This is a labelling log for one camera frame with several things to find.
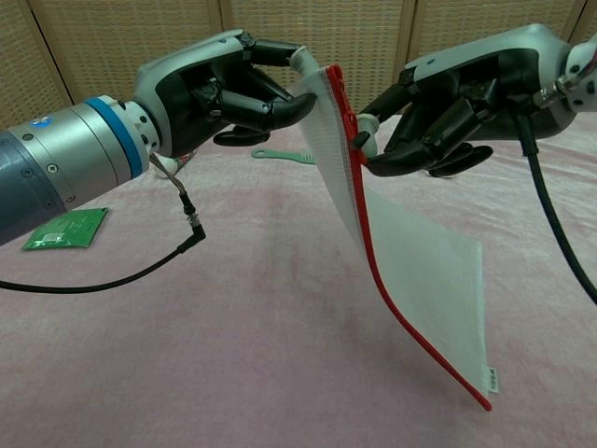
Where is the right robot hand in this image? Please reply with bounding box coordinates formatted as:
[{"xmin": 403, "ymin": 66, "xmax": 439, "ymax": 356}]
[{"xmin": 355, "ymin": 22, "xmax": 574, "ymax": 179}]

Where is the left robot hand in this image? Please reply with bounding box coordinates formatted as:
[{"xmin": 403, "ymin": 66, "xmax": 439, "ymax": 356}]
[{"xmin": 133, "ymin": 29, "xmax": 319, "ymax": 159}]

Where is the white mesh pouch red zipper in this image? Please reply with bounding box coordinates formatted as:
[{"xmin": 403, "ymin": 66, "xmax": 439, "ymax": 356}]
[{"xmin": 295, "ymin": 63, "xmax": 501, "ymax": 414}]

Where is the green plastic comb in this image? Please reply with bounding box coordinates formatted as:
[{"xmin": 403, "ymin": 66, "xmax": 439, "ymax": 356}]
[{"xmin": 251, "ymin": 147, "xmax": 319, "ymax": 165}]

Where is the wooden woven folding screen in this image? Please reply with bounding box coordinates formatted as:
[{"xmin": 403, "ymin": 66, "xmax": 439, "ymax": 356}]
[{"xmin": 0, "ymin": 0, "xmax": 597, "ymax": 133}]

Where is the green foil packet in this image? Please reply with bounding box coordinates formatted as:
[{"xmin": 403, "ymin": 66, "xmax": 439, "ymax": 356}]
[{"xmin": 21, "ymin": 206, "xmax": 110, "ymax": 253}]

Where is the pink table cloth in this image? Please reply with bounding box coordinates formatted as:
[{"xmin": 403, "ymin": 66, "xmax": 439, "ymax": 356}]
[{"xmin": 0, "ymin": 111, "xmax": 597, "ymax": 448}]

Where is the black right hand cable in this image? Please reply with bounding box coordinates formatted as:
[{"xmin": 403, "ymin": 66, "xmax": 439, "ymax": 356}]
[{"xmin": 512, "ymin": 77, "xmax": 597, "ymax": 303}]

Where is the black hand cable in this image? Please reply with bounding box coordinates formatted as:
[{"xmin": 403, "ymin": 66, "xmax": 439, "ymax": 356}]
[
  {"xmin": 0, "ymin": 152, "xmax": 208, "ymax": 294},
  {"xmin": 512, "ymin": 77, "xmax": 597, "ymax": 303}
]

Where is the black left hand cable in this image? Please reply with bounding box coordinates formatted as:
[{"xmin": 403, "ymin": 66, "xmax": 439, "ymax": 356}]
[{"xmin": 0, "ymin": 152, "xmax": 208, "ymax": 294}]

